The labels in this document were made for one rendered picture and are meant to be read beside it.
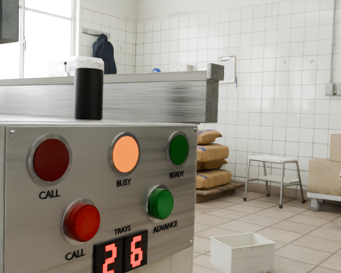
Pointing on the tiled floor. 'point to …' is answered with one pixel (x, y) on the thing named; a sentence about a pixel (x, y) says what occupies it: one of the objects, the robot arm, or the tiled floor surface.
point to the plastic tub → (242, 253)
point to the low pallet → (203, 195)
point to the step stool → (275, 175)
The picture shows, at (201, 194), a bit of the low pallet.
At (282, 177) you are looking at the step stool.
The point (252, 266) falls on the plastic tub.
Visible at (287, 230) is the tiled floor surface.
